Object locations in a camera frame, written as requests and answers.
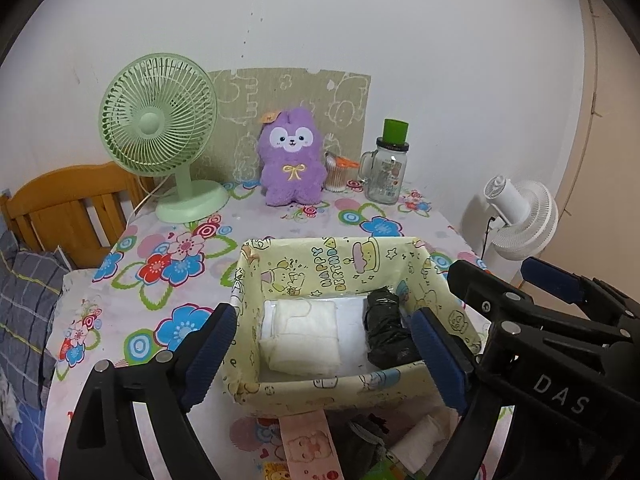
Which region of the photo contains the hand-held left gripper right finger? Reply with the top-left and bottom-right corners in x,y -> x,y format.
410,307 -> 516,480

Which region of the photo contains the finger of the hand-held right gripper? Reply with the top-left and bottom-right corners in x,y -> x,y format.
521,256 -> 640,328
446,259 -> 551,331

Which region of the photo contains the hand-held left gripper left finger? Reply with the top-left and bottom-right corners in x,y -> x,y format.
59,302 -> 238,480

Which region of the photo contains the dark grey sock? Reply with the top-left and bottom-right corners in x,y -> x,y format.
345,412 -> 401,480

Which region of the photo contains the yellow cartoon fabric box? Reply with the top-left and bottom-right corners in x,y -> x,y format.
222,236 -> 483,416

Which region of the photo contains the white fan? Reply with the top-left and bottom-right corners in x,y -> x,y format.
482,175 -> 559,261

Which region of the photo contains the black rolled bundle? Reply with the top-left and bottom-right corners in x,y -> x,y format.
365,287 -> 423,367

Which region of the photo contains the white rolled cloth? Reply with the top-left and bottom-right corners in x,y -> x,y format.
389,407 -> 461,476

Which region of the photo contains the white folded cloth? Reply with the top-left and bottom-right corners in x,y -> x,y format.
259,299 -> 343,376

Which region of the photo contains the white flat cloth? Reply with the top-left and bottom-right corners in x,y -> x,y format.
262,296 -> 381,376

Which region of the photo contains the green packet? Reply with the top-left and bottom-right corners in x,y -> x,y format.
365,460 -> 411,480

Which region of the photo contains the pink printed cloth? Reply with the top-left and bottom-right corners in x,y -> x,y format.
279,409 -> 346,480

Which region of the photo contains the glass mug jar green lid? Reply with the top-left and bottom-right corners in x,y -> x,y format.
359,119 -> 411,205

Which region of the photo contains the floral tablecloth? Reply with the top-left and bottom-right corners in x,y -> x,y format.
42,177 -> 516,480

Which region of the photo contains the cotton swab container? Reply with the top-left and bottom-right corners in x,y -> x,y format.
324,151 -> 361,192

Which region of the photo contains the grey plaid pillow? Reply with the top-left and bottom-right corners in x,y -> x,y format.
0,232 -> 68,406

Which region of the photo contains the blue bed sheet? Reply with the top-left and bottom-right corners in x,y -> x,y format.
0,395 -> 48,466

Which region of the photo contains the purple plush toy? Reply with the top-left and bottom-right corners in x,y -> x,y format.
257,101 -> 337,207

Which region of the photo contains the white crumpled cloth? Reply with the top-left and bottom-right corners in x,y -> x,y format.
0,375 -> 21,426

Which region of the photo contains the wooden bed headboard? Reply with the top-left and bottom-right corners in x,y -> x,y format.
0,162 -> 156,271

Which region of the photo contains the green desk fan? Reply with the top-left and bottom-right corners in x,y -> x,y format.
98,53 -> 231,224

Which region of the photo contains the beige cartoon printed board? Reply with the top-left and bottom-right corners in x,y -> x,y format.
202,66 -> 372,183

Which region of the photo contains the white fan cable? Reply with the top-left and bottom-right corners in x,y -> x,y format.
127,180 -> 166,221

